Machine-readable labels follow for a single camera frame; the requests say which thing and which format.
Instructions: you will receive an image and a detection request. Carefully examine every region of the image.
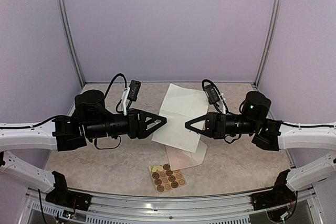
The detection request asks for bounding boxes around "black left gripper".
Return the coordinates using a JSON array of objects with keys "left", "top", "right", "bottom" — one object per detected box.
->
[{"left": 86, "top": 108, "right": 167, "bottom": 140}]

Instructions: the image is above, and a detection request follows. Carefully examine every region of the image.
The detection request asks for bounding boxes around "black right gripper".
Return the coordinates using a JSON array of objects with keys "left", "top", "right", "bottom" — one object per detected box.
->
[{"left": 185, "top": 112, "right": 259, "bottom": 140}]

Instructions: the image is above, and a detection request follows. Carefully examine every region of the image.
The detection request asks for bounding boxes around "cream letter with ornate border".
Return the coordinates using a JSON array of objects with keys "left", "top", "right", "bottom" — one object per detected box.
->
[{"left": 152, "top": 83, "right": 208, "bottom": 153}]

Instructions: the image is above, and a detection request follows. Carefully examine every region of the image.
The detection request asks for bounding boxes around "pink envelope with cream flap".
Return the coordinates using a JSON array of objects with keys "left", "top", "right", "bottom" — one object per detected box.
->
[{"left": 165, "top": 141, "right": 208, "bottom": 170}]

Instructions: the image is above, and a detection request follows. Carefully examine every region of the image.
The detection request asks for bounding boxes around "brown seal sticker sheet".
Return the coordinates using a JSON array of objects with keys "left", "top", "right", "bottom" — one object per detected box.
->
[{"left": 149, "top": 163, "right": 187, "bottom": 193}]

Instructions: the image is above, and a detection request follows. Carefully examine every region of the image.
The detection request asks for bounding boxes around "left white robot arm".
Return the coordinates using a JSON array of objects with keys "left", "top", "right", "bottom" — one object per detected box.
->
[{"left": 1, "top": 90, "right": 167, "bottom": 206}]

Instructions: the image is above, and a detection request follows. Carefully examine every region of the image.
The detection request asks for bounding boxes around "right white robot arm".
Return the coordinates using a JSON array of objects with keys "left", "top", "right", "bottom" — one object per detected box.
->
[{"left": 185, "top": 91, "right": 335, "bottom": 205}]

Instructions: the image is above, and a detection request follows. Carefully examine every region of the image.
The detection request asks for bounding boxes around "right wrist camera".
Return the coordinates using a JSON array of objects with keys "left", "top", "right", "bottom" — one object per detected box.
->
[{"left": 204, "top": 84, "right": 220, "bottom": 105}]

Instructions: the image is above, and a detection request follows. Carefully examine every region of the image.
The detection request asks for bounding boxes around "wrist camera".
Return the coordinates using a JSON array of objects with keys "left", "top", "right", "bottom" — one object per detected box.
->
[
  {"left": 128, "top": 80, "right": 141, "bottom": 102},
  {"left": 204, "top": 84, "right": 220, "bottom": 105}
]

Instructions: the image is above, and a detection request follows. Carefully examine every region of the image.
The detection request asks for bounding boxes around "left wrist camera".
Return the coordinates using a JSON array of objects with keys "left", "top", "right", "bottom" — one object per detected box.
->
[{"left": 128, "top": 80, "right": 141, "bottom": 102}]

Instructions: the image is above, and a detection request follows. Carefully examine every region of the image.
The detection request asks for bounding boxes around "black left camera cable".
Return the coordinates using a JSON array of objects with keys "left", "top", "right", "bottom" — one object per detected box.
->
[{"left": 103, "top": 73, "right": 129, "bottom": 104}]

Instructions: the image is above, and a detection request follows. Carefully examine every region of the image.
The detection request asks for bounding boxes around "front aluminium rail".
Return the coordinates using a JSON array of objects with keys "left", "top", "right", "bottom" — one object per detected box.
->
[{"left": 25, "top": 179, "right": 323, "bottom": 224}]

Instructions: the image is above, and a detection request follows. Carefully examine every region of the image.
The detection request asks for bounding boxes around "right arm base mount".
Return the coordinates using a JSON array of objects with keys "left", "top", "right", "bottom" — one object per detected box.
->
[{"left": 251, "top": 190, "right": 297, "bottom": 210}]

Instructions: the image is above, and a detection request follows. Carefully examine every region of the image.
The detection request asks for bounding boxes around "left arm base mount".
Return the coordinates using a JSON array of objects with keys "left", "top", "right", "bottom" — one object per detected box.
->
[{"left": 46, "top": 189, "right": 92, "bottom": 211}]

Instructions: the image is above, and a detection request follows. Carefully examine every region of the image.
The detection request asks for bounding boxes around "right aluminium frame post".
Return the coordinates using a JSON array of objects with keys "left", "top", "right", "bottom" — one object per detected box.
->
[{"left": 254, "top": 0, "right": 281, "bottom": 90}]

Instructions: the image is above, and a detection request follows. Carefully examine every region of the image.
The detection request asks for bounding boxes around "aluminium frame post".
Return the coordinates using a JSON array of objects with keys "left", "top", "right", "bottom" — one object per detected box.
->
[
  {"left": 254, "top": 0, "right": 281, "bottom": 90},
  {"left": 57, "top": 0, "right": 86, "bottom": 88}
]

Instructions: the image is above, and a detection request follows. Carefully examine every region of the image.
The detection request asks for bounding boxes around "left aluminium frame post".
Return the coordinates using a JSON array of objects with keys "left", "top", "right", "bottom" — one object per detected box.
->
[{"left": 57, "top": 0, "right": 86, "bottom": 88}]

